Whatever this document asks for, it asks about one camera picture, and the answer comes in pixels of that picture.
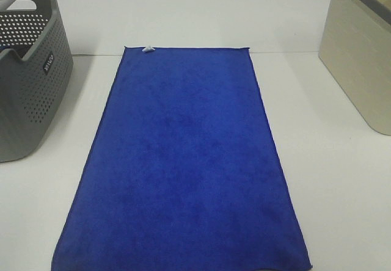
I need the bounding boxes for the blue microfibre towel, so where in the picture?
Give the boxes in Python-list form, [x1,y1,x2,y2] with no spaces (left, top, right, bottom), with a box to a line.
[51,48,312,270]

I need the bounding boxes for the grey perforated plastic basket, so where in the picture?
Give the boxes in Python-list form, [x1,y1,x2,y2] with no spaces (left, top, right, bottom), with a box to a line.
[1,0,73,162]

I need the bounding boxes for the beige storage box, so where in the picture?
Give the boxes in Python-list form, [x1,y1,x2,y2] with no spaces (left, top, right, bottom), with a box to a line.
[319,0,390,135]

